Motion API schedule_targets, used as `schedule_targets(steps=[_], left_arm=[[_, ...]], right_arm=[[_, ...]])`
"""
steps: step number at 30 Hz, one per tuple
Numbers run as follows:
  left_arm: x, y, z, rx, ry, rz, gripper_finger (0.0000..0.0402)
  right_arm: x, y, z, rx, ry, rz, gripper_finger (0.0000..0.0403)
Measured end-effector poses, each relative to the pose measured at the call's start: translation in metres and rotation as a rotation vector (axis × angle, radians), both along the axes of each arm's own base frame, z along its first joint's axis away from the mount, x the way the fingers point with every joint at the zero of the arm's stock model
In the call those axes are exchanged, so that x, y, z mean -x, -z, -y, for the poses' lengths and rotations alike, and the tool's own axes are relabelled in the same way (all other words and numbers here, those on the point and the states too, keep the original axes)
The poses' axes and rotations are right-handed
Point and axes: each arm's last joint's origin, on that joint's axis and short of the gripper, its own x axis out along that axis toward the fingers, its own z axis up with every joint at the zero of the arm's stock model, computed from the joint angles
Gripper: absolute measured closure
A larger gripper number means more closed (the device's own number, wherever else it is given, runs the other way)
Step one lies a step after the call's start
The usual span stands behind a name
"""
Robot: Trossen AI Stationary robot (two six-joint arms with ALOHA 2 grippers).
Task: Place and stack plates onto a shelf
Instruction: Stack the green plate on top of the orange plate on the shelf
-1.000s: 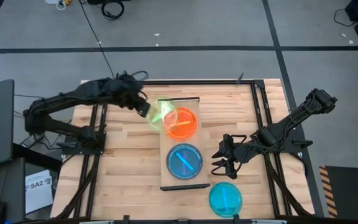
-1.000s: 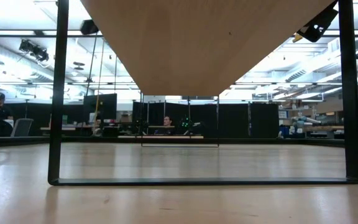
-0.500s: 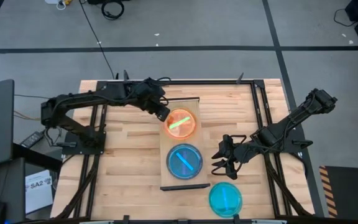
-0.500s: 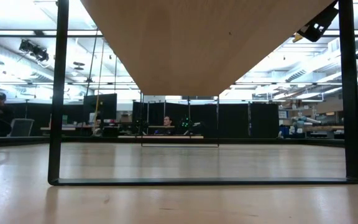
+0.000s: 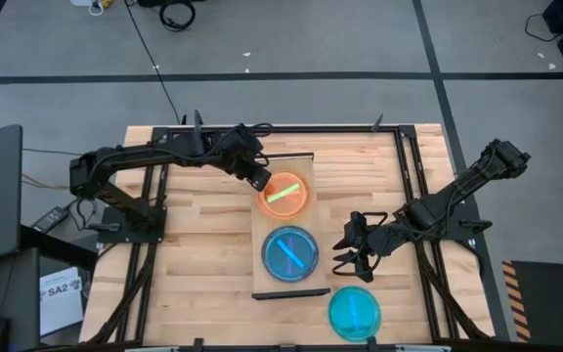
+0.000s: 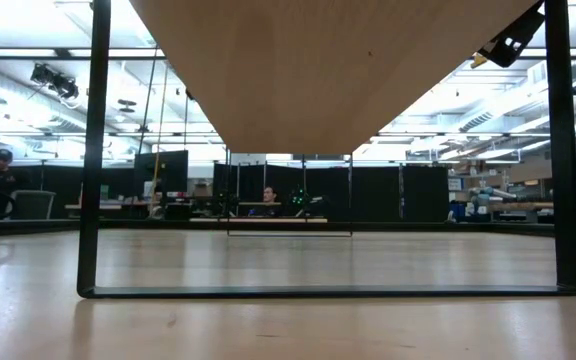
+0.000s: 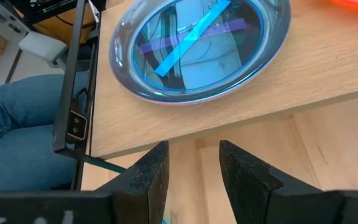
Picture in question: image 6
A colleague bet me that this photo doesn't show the background workbench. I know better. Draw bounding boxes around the background workbench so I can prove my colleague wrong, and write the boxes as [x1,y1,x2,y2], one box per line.
[447,172,554,224]

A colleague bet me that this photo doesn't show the grey office chair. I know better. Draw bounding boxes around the grey office chair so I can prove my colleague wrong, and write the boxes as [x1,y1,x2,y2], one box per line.
[10,189,57,220]

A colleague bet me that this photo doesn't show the black ceiling fixture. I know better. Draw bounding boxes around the black ceiling fixture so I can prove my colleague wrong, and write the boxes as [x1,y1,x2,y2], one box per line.
[29,62,80,101]

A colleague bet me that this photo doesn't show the black aluminium table frame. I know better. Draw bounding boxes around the black aluminium table frame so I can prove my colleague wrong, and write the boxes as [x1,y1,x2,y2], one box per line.
[0,217,576,242]

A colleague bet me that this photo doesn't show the hanging black cable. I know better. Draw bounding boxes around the hanging black cable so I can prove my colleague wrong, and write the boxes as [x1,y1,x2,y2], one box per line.
[137,47,159,156]

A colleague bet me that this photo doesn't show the wooden shelf with black legs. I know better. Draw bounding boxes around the wooden shelf with black legs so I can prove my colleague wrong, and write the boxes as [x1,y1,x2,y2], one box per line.
[76,0,576,300]

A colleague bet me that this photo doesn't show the background robot with green lights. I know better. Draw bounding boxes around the background robot with green lights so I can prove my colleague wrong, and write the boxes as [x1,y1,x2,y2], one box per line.
[287,184,329,219]

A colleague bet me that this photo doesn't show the black computer monitor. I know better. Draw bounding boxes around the black computer monitor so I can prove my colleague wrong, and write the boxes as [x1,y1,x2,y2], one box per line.
[133,149,189,201]

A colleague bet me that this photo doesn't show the black partition panels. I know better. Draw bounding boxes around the black partition panels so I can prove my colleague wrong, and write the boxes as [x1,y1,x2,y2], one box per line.
[212,162,449,224]

